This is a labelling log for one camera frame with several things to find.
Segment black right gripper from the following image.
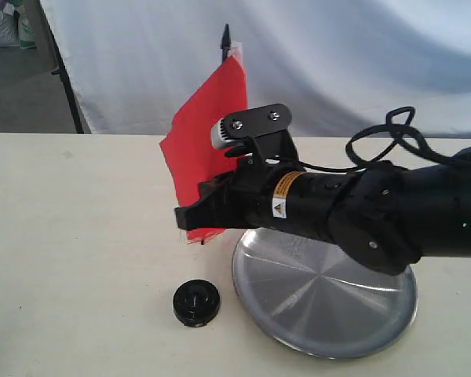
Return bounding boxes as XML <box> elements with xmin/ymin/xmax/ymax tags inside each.
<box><xmin>175</xmin><ymin>157</ymin><xmax>340</xmax><ymax>240</ymax></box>

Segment red flag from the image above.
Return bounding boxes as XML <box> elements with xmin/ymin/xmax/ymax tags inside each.
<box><xmin>159</xmin><ymin>24</ymin><xmax>247</xmax><ymax>247</ymax></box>

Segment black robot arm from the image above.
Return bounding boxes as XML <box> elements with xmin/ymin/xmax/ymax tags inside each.
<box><xmin>175</xmin><ymin>147</ymin><xmax>471</xmax><ymax>275</ymax></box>

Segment black round flag base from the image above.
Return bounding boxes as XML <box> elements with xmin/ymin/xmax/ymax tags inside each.
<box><xmin>172</xmin><ymin>279</ymin><xmax>221</xmax><ymax>328</ymax></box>

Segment round stainless steel plate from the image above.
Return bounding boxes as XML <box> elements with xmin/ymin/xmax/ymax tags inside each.
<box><xmin>232</xmin><ymin>229</ymin><xmax>418</xmax><ymax>359</ymax></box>

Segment white backdrop cloth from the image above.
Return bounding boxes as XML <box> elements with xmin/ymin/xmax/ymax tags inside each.
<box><xmin>42</xmin><ymin>1</ymin><xmax>471</xmax><ymax>138</ymax></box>

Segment black backdrop stand pole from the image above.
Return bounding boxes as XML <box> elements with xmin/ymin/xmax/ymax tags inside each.
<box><xmin>39</xmin><ymin>1</ymin><xmax>86</xmax><ymax>134</ymax></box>

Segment white sacks in background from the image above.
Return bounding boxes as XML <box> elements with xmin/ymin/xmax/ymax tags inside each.
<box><xmin>0</xmin><ymin>0</ymin><xmax>36</xmax><ymax>49</ymax></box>

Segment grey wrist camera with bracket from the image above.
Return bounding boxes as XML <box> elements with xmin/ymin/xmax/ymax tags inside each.
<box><xmin>210</xmin><ymin>104</ymin><xmax>298</xmax><ymax>164</ymax></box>

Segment black cable loop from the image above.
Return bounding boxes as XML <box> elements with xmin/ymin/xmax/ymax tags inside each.
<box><xmin>298</xmin><ymin>105</ymin><xmax>471</xmax><ymax>174</ymax></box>

